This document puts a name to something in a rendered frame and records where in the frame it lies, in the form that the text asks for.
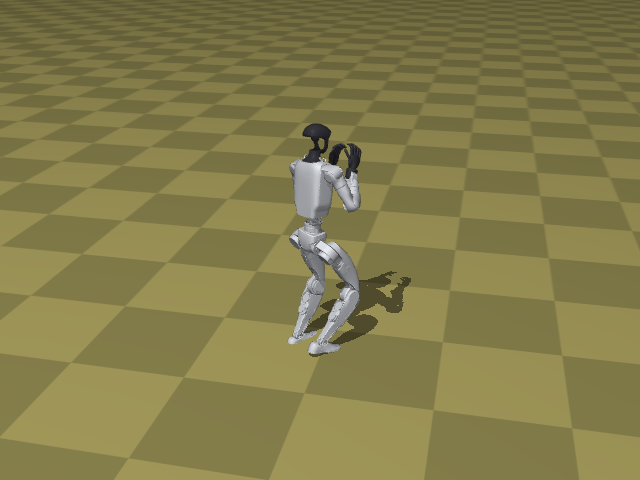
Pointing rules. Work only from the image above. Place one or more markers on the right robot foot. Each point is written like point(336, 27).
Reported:
point(316, 348)

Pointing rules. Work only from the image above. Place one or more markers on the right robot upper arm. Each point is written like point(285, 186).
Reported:
point(334, 175)

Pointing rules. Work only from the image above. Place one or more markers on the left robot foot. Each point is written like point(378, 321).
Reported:
point(308, 334)

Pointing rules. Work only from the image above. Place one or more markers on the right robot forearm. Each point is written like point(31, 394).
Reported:
point(354, 188)

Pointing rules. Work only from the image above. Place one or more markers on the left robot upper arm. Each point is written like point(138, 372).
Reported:
point(291, 167)

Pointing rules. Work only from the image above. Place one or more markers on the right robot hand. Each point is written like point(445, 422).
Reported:
point(353, 159)

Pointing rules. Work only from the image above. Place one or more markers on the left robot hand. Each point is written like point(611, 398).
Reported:
point(334, 154)

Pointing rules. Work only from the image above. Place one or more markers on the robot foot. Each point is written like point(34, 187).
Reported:
point(316, 348)
point(308, 334)

